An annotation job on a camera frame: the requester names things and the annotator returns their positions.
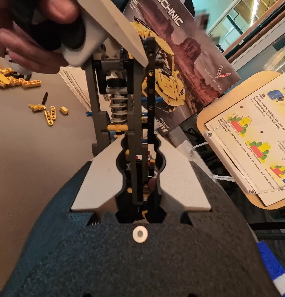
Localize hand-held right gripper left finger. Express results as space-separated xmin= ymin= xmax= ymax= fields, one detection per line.
xmin=71 ymin=135 xmax=125 ymax=213

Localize person's left hand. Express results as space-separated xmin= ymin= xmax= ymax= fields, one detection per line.
xmin=0 ymin=0 xmax=81 ymax=75

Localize lego instruction booklet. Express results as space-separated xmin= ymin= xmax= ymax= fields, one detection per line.
xmin=59 ymin=67 xmax=92 ymax=112

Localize yellow lego beam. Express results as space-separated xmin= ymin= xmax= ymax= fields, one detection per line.
xmin=21 ymin=79 xmax=41 ymax=88

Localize blue plastic bin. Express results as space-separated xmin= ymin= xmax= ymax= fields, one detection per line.
xmin=256 ymin=240 xmax=285 ymax=297

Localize white board stand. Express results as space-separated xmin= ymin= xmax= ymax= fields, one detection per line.
xmin=177 ymin=139 xmax=236 ymax=182

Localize lego set box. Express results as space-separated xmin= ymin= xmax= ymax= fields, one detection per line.
xmin=123 ymin=0 xmax=241 ymax=137

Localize lego car chassis model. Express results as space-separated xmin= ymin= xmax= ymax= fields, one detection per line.
xmin=86 ymin=36 xmax=166 ymax=221

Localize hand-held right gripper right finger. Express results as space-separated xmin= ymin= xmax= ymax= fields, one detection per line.
xmin=156 ymin=135 xmax=212 ymax=213

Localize black lego frame subassembly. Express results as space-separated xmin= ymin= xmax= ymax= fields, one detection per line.
xmin=142 ymin=37 xmax=157 ymax=179

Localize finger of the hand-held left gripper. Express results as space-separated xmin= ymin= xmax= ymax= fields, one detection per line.
xmin=77 ymin=0 xmax=149 ymax=68

